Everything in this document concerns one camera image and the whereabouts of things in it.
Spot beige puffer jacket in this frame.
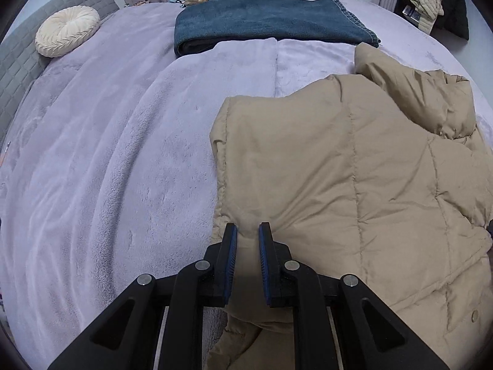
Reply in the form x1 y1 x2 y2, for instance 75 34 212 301
206 43 492 369

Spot lavender plush bed blanket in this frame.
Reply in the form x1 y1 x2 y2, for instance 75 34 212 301
1 2 492 369

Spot folded blue denim jeans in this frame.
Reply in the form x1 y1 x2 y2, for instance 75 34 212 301
174 0 380 57

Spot round cream pleated pillow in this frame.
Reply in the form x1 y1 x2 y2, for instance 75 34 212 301
34 6 101 59

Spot grey quilted headboard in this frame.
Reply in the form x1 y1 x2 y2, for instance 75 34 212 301
0 0 119 139

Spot beige striped hanging garment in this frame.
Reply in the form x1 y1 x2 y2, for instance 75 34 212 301
408 0 445 34

